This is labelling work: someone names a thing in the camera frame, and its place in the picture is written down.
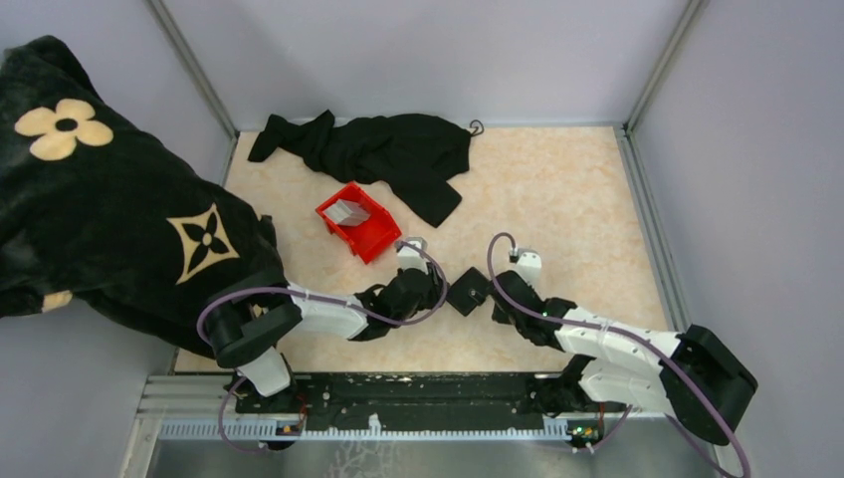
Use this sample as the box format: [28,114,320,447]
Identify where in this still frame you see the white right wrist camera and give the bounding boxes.
[510,248,542,287]

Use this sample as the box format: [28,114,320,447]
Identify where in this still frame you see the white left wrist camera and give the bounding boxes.
[396,237,428,274]

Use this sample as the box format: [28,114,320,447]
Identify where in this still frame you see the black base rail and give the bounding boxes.
[224,370,626,433]

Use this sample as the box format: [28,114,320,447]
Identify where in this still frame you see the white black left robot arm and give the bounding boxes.
[196,265,448,412]

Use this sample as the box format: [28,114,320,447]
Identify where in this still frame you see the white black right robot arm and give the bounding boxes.
[490,271,758,446]

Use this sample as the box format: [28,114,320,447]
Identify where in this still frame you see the red plastic bin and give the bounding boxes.
[316,182,402,264]

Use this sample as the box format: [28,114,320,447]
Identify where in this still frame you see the stack of silver cards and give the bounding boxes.
[324,199,370,227]

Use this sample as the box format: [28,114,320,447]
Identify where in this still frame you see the black floral blanket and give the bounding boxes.
[1,35,282,358]

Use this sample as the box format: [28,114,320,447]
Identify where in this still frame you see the black cloth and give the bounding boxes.
[248,111,484,228]

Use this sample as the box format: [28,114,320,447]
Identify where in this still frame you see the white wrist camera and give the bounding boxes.
[396,237,428,274]
[510,248,542,287]

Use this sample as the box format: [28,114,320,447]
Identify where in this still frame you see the black leather card holder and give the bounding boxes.
[446,267,492,317]

